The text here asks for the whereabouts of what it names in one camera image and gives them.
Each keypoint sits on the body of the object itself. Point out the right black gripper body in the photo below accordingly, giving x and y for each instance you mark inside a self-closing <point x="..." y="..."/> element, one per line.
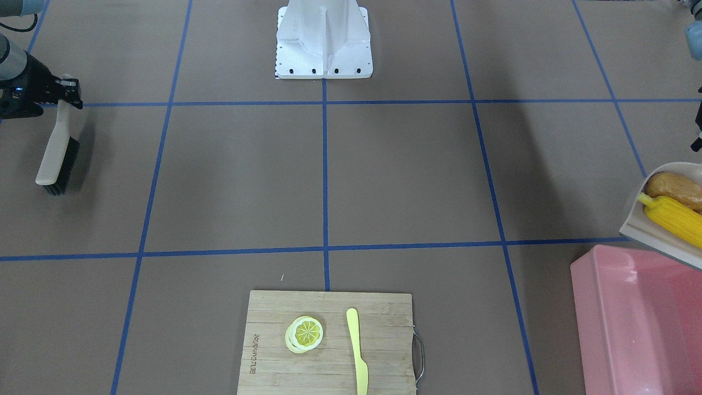
<point x="37" y="78"/>

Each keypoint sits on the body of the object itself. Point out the beige hand brush black bristles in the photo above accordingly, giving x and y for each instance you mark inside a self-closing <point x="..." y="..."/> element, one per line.
<point x="60" y="154"/>

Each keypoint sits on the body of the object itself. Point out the brown toy potato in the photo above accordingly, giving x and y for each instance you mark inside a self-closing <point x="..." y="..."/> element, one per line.
<point x="676" y="186"/>

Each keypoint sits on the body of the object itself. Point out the beige plastic dustpan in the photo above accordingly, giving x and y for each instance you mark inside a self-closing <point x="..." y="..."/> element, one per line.
<point x="638" y="227"/>

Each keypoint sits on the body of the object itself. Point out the yellow toy corn cob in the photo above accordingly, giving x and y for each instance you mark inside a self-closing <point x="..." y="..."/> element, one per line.
<point x="674" y="217"/>

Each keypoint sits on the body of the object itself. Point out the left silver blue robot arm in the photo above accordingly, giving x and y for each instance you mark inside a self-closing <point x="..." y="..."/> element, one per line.
<point x="693" y="37"/>

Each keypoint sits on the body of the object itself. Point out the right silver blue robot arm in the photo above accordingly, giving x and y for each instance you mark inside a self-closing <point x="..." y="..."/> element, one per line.
<point x="13" y="59"/>

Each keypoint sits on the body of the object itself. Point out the pink plastic bin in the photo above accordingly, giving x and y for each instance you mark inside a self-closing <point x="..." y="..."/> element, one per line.
<point x="639" y="322"/>

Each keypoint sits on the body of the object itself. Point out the bamboo cutting board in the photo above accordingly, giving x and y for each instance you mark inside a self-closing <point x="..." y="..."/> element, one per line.
<point x="387" y="343"/>

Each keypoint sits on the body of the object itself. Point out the yellow toy lemon slice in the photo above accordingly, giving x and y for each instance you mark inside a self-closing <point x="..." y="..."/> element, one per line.
<point x="303" y="335"/>

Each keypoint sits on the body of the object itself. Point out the yellow plastic toy knife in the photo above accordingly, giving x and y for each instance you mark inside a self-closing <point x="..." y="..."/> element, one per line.
<point x="360" y="366"/>

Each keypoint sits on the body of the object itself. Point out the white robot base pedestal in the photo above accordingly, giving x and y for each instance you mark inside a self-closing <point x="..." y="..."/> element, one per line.
<point x="323" y="39"/>

